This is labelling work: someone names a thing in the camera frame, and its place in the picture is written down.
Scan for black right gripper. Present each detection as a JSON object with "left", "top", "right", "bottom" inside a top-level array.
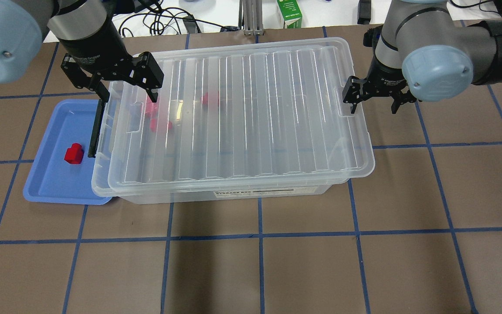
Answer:
[{"left": 343, "top": 57, "right": 418, "bottom": 115}]

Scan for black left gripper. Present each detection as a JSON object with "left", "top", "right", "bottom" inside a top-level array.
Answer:
[{"left": 61, "top": 22, "right": 164, "bottom": 103}]

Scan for clear plastic box lid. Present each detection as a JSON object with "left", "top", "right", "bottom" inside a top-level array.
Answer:
[{"left": 107, "top": 37, "right": 375, "bottom": 194}]

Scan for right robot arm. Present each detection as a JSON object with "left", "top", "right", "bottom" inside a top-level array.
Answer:
[{"left": 342, "top": 0, "right": 502, "bottom": 113}]

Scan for clear plastic storage box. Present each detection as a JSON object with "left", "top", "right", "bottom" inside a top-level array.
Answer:
[{"left": 92, "top": 37, "right": 375, "bottom": 205}]

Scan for green white carton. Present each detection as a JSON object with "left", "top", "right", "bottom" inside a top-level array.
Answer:
[{"left": 276, "top": 0, "right": 303, "bottom": 29}]

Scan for blue plastic tray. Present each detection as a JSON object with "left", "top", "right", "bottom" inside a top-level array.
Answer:
[{"left": 23, "top": 99, "right": 112, "bottom": 205}]

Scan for black box latch handle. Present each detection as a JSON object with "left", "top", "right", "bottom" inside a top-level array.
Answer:
[{"left": 87, "top": 99, "right": 106, "bottom": 158}]

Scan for aluminium frame post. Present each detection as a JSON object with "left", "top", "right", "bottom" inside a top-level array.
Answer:
[{"left": 238, "top": 0, "right": 264, "bottom": 36}]

